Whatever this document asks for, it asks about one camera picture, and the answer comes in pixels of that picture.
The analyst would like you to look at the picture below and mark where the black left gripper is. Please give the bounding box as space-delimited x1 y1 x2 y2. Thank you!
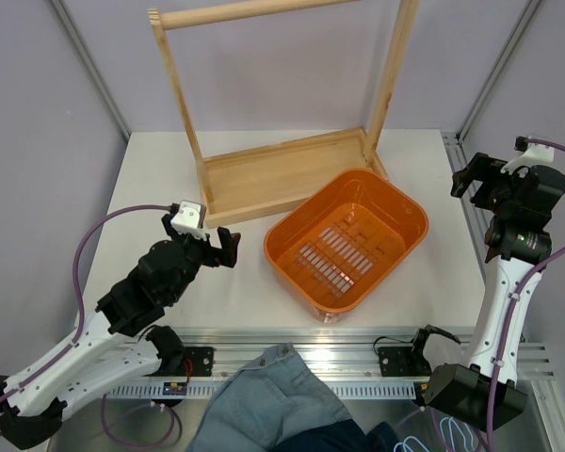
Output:
164 216 240 304

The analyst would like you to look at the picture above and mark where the light denim jacket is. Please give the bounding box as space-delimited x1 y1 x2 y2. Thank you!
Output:
186 343 352 451

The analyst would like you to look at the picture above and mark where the dark blue denim garment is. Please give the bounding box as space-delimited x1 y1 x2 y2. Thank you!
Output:
273 420 399 452

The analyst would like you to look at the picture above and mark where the light blue skirt hanger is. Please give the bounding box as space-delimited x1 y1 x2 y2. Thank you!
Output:
392 416 488 452

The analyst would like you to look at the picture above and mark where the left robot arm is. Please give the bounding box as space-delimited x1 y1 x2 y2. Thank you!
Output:
0 227 241 450

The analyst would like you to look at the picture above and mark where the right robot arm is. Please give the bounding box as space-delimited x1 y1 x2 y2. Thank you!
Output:
408 153 565 434

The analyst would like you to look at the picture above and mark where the wooden clothes rack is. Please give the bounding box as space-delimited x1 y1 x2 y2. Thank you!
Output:
148 0 419 228

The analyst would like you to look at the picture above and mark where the orange plastic basket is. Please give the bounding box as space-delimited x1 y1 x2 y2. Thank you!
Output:
264 169 429 323

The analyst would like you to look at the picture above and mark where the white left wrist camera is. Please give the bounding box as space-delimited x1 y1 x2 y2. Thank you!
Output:
162 200 208 241

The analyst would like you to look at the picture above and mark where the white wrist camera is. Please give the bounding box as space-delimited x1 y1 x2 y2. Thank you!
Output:
500 136 555 175
162 200 208 241

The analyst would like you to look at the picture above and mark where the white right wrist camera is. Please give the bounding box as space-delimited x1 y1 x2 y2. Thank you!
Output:
500 136 555 175

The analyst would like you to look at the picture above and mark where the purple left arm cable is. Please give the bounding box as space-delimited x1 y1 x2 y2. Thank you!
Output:
0 203 173 434

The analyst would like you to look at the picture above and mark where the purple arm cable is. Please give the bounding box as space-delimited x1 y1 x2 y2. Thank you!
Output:
0 203 173 434
487 137 565 452

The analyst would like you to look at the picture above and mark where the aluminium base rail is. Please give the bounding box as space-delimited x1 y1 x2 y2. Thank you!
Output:
51 327 555 401

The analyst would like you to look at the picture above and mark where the aluminium corner post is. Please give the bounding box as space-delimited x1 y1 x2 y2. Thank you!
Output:
455 0 545 144
45 0 132 142

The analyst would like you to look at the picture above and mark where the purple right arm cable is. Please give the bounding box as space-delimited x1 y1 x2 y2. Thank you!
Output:
487 137 565 452

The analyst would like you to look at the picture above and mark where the left aluminium corner post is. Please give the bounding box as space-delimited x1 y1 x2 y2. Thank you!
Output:
45 0 132 142

